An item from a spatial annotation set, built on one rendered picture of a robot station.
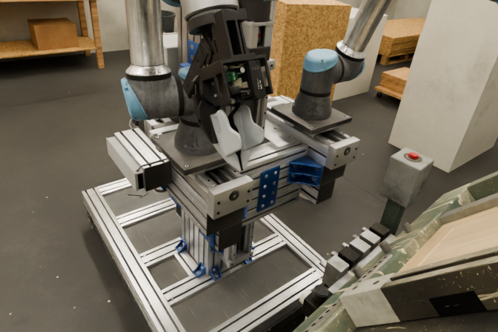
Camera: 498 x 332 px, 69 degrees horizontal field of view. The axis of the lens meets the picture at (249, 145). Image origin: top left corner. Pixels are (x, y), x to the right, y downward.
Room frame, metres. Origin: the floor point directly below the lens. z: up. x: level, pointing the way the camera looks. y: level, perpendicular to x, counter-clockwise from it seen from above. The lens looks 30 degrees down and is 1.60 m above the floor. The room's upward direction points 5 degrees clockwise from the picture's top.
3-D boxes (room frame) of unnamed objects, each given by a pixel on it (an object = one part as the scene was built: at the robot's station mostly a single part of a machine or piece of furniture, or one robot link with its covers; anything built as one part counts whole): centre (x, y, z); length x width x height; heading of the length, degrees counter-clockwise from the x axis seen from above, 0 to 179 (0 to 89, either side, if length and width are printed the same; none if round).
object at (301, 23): (2.81, -0.32, 0.63); 0.50 x 0.42 x 1.25; 113
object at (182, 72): (0.97, 0.16, 1.20); 0.13 x 0.12 x 0.14; 116
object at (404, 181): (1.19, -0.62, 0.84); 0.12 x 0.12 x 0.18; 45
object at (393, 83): (4.32, -1.88, 0.15); 0.61 x 0.51 x 0.31; 129
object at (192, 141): (0.97, 0.15, 1.09); 0.15 x 0.15 x 0.10
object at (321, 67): (1.29, -0.23, 1.20); 0.13 x 0.12 x 0.14; 131
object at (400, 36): (6.94, -2.70, 0.22); 2.46 x 1.04 x 0.44; 129
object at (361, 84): (4.41, -0.89, 0.48); 1.00 x 0.64 x 0.95; 129
